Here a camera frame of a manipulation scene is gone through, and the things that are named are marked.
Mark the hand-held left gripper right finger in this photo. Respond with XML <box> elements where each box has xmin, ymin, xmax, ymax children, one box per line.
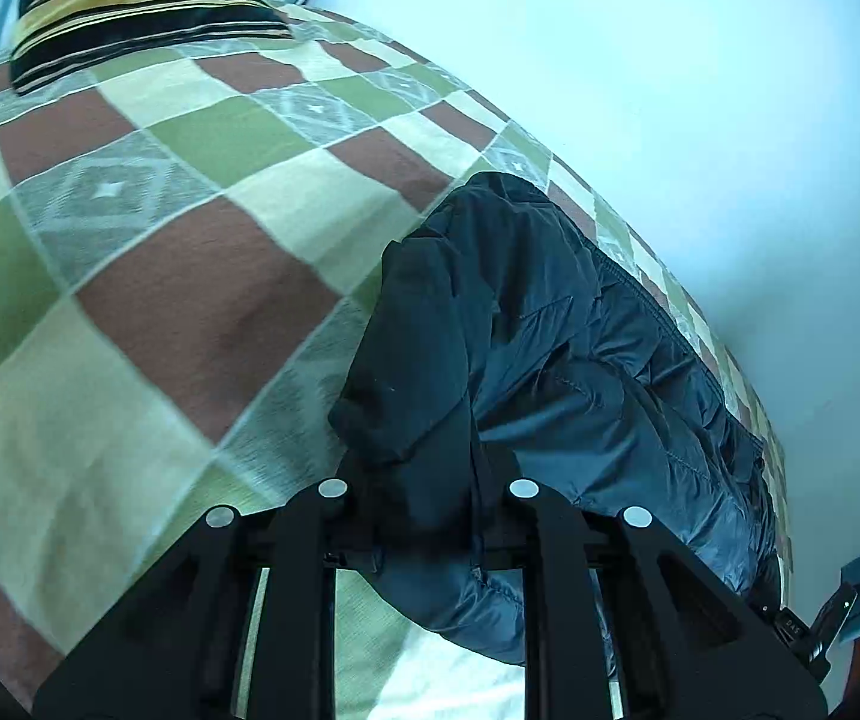
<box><xmin>475</xmin><ymin>477</ymin><xmax>830</xmax><ymax>720</ymax></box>

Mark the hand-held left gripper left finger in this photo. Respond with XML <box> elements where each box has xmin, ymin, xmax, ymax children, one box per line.
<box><xmin>31</xmin><ymin>478</ymin><xmax>384</xmax><ymax>720</ymax></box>

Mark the black quilted jacket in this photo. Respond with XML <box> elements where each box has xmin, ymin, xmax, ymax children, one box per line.
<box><xmin>329</xmin><ymin>171</ymin><xmax>785</xmax><ymax>668</ymax></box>

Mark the checkered bed sheet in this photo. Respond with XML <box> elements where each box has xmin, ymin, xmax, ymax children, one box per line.
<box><xmin>0</xmin><ymin>0</ymin><xmax>795</xmax><ymax>720</ymax></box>

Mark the striped yellow black pillow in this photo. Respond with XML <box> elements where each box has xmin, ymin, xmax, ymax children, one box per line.
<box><xmin>8</xmin><ymin>0</ymin><xmax>294</xmax><ymax>97</ymax></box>

